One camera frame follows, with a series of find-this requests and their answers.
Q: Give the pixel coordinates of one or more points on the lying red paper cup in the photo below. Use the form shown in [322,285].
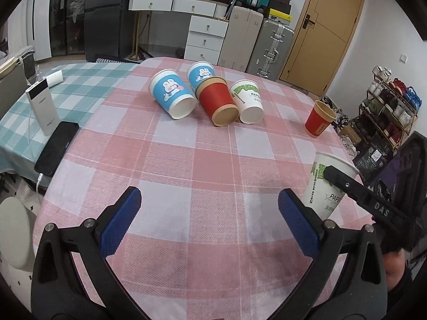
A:
[215,98]

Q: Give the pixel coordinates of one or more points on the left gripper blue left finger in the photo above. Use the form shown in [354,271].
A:
[71,276]

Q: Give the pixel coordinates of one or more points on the blue rabbit paper cup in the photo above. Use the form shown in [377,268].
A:
[172,94]
[198,72]

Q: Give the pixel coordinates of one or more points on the beige suitcase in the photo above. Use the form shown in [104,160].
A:
[242,33]

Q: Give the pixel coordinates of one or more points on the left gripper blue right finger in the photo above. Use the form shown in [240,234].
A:
[346,278]

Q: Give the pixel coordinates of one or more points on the lying white green paper cup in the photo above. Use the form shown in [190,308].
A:
[246,96]

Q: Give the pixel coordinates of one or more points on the metal shoe rack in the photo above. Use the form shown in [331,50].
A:
[388,112]

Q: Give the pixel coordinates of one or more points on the black smartphone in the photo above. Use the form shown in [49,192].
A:
[55,148]

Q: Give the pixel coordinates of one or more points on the wooden door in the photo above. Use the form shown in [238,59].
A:
[323,35]

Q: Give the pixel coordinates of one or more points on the upright red paper cup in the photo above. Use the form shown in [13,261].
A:
[320,117]

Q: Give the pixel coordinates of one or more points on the white drawer desk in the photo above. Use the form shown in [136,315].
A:
[193,29]

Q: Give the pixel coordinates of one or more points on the silver aluminium suitcase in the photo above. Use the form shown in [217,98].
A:
[271,50]

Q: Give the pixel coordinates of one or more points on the dark grey refrigerator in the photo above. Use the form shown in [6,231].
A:
[108,28]

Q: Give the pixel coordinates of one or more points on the rear blue rabbit paper cup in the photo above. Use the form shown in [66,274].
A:
[198,72]

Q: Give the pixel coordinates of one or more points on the teal plaid tablecloth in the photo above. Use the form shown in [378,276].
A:
[84,88]

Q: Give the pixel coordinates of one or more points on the white green paper cup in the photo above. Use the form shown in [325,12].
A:
[246,96]
[321,196]

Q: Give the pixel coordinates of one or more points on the white round stool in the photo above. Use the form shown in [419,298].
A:
[17,224]

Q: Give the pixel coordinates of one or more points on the white paper roll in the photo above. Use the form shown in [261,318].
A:
[54,78]

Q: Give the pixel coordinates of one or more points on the person's right hand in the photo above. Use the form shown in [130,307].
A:
[394,264]

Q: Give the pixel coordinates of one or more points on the black shoe boxes stack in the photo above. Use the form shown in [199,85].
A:
[280,1]

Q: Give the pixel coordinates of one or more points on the pink plaid tablecloth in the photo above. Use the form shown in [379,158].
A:
[209,241]

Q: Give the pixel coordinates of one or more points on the glass door display cabinet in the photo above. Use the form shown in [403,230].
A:
[66,27]

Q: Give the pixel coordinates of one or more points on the front blue rabbit paper cup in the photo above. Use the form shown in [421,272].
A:
[172,94]

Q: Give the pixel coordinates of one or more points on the white power bank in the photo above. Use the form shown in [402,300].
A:
[42,104]

